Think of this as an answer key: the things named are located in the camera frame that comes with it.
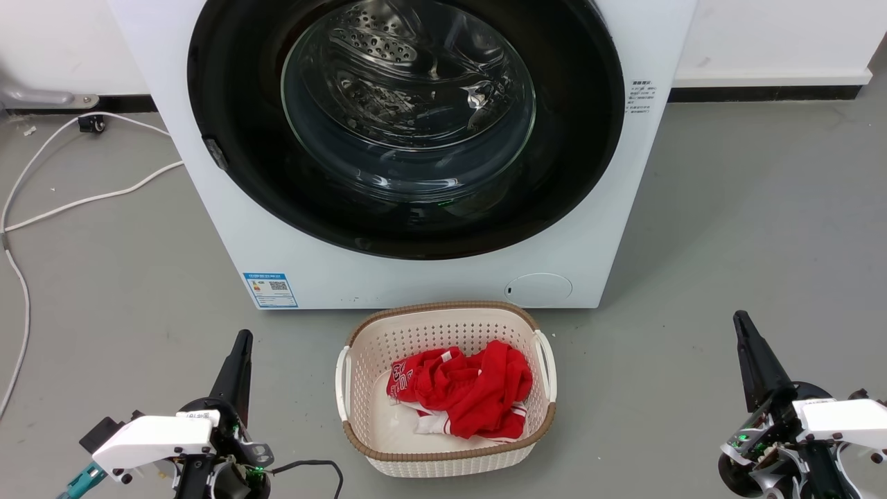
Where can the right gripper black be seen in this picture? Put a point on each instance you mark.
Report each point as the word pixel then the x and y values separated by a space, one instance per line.
pixel 776 443

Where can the round white filter cover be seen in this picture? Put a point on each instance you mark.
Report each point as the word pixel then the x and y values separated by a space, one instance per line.
pixel 538 287

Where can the red jersey garment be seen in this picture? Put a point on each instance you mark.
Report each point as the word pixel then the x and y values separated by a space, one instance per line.
pixel 471 391

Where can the white front-load washing machine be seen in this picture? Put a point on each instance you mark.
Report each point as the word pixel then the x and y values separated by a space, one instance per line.
pixel 416 284

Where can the blue energy label sticker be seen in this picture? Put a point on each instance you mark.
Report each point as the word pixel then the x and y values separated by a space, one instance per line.
pixel 270 290

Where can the cream perforated laundry basket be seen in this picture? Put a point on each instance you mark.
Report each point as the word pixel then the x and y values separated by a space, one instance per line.
pixel 388 333

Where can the black-rimmed glass washer door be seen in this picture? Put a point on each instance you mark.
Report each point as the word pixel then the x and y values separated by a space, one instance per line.
pixel 229 104

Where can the grey metal floor bracket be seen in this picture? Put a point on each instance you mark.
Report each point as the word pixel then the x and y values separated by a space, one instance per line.
pixel 34 95

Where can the perforated steel washer drum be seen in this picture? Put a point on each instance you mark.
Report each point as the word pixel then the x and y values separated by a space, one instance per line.
pixel 374 41

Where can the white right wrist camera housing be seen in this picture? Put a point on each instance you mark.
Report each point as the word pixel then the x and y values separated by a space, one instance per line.
pixel 845 419

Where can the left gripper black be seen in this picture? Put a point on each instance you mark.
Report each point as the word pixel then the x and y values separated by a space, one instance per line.
pixel 235 478

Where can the small black caster wheel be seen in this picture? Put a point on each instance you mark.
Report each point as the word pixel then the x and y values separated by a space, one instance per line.
pixel 91 124

